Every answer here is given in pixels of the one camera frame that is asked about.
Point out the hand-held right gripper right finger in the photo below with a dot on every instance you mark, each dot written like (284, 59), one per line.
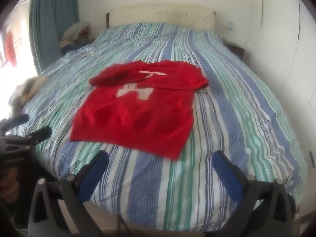
(227, 172)

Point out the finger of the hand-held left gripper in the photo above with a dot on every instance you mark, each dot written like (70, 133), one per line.
(18, 120)
(39, 133)

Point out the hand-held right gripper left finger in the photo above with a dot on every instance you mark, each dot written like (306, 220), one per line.
(95, 171)

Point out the red knit sweater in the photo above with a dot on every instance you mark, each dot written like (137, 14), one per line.
(138, 113)

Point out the pile of clothes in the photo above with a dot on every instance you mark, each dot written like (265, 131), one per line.
(74, 35)

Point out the beige crumpled cloth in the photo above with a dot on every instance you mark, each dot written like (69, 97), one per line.
(26, 88)

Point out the striped bed cover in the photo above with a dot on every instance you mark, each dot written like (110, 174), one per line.
(222, 108)

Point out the red hanging garment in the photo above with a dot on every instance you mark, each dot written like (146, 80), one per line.
(10, 47)

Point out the blue curtain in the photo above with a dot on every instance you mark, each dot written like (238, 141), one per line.
(53, 22)

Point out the dark wooden nightstand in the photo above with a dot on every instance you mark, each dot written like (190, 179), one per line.
(235, 48)

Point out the white wardrobe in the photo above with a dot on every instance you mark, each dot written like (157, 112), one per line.
(281, 42)

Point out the cream padded headboard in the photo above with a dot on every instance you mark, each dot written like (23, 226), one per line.
(163, 14)

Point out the wall outlet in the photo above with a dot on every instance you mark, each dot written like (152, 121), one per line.
(229, 25)

